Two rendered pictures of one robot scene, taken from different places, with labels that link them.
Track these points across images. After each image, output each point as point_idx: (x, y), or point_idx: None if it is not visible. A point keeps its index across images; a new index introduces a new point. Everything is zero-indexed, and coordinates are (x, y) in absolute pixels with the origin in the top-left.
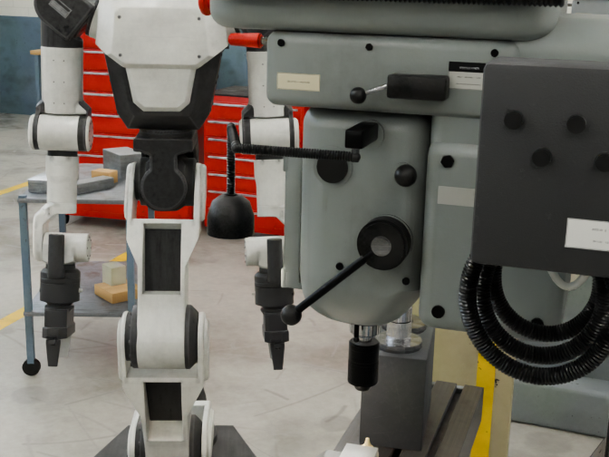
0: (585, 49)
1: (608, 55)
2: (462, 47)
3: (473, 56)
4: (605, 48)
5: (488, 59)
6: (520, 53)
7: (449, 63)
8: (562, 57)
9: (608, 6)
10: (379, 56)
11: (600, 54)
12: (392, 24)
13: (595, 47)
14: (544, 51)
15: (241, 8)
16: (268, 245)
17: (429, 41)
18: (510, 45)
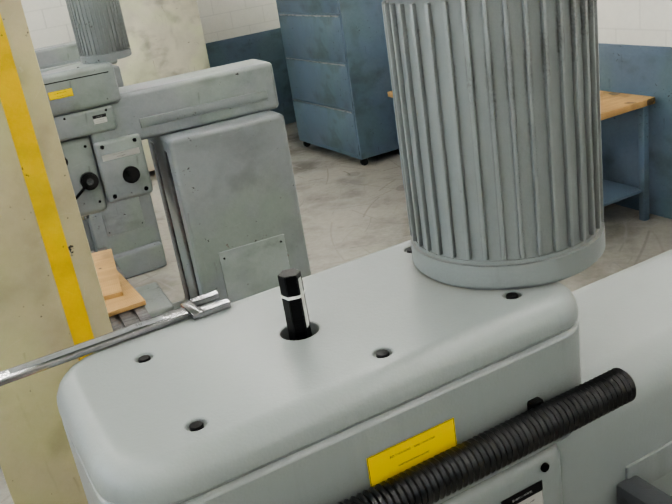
0: (614, 413)
1: (633, 409)
2: (510, 479)
3: (523, 482)
4: (629, 403)
5: (539, 476)
6: (559, 449)
7: (501, 503)
8: (596, 432)
9: (63, 122)
10: None
11: (626, 412)
12: (438, 501)
13: (621, 406)
14: (580, 435)
15: None
16: None
17: (471, 491)
18: (553, 449)
